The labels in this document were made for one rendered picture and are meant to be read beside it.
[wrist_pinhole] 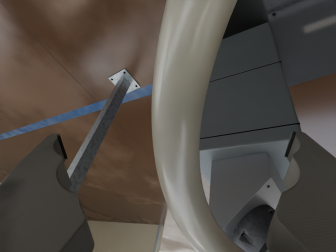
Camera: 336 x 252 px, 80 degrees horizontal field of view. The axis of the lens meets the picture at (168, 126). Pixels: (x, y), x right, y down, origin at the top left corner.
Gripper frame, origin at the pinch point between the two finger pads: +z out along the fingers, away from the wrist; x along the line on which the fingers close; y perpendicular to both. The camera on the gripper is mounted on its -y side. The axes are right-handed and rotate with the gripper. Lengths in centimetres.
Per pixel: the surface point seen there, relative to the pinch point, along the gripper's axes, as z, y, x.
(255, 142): 46, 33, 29
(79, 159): 81, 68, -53
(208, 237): -1.5, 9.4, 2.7
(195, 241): -1.7, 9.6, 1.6
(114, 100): 129, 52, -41
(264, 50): 94, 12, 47
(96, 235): 332, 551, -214
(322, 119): 132, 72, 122
